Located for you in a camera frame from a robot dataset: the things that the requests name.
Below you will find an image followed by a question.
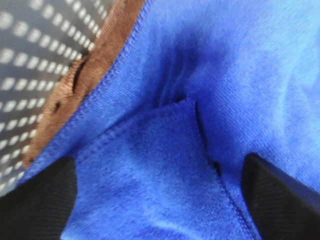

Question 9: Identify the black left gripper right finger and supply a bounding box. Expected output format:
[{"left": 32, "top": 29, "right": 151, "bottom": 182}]
[{"left": 242, "top": 153, "right": 320, "bottom": 240}]

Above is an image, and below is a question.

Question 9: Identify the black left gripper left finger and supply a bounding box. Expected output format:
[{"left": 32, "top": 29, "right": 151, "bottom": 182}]
[{"left": 0, "top": 157, "right": 78, "bottom": 240}]

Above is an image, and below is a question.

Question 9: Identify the blue microfibre towel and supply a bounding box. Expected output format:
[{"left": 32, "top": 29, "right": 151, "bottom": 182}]
[{"left": 23, "top": 0, "right": 320, "bottom": 240}]

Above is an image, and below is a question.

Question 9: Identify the brown towel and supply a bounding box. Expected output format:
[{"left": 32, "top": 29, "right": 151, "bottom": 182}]
[{"left": 22, "top": 0, "right": 145, "bottom": 168}]

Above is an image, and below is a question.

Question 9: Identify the grey perforated plastic basket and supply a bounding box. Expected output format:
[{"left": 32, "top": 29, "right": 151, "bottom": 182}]
[{"left": 0, "top": 0, "right": 116, "bottom": 195}]

